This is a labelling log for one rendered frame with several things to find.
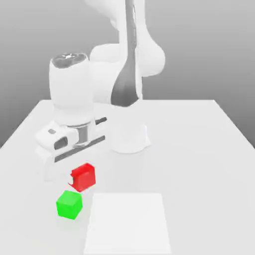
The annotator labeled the small green cube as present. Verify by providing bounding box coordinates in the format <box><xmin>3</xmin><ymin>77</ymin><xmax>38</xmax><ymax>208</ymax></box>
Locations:
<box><xmin>56</xmin><ymin>190</ymin><xmax>83</xmax><ymax>220</ymax></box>

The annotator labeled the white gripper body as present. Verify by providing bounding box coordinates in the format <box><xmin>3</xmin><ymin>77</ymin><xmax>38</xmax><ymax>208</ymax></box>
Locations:
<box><xmin>43</xmin><ymin>134</ymin><xmax>107</xmax><ymax>182</ymax></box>

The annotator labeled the small red cube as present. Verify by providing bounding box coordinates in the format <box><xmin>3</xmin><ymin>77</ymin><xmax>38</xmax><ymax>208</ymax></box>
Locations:
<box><xmin>68</xmin><ymin>162</ymin><xmax>97</xmax><ymax>193</ymax></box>

